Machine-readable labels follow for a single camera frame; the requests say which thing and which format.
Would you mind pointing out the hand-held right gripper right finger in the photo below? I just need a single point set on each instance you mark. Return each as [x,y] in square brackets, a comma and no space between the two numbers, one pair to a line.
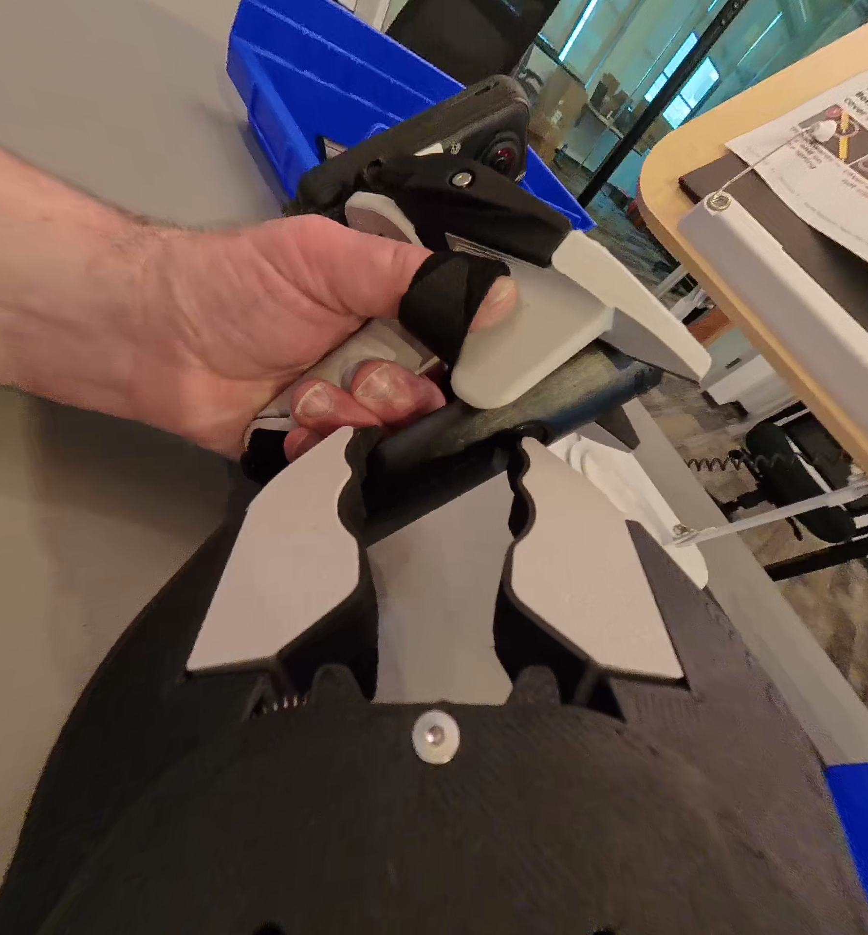
[587,584]

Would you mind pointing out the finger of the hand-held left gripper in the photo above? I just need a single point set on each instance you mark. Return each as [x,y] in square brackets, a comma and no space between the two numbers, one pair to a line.
[543,343]
[623,292]

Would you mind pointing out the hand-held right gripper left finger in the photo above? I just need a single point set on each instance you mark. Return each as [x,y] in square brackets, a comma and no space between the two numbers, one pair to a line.
[288,577]

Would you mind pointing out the black remote control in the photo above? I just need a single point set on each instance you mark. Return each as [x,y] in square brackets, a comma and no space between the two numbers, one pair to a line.
[477,431]

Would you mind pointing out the grey desk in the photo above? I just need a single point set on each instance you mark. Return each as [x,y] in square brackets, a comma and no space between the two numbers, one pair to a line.
[76,548]

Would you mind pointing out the person's left hand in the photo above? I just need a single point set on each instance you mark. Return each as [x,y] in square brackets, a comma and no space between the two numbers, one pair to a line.
[258,314]

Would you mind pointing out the black mesh chair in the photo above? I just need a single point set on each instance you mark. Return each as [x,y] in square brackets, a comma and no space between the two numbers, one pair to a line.
[470,36]

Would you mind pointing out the blue plastic bin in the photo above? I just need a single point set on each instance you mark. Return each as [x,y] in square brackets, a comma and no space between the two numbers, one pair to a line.
[317,66]

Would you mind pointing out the black pad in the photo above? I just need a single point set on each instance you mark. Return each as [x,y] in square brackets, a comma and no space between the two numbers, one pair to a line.
[806,248]

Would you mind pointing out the black floor pole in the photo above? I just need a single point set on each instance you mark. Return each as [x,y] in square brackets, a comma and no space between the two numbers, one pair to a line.
[660,101]

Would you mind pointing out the black office chair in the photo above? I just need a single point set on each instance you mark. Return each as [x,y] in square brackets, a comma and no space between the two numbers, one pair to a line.
[791,475]

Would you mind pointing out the printed instruction sheet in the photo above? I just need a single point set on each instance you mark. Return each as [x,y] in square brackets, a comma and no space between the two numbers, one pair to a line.
[864,219]

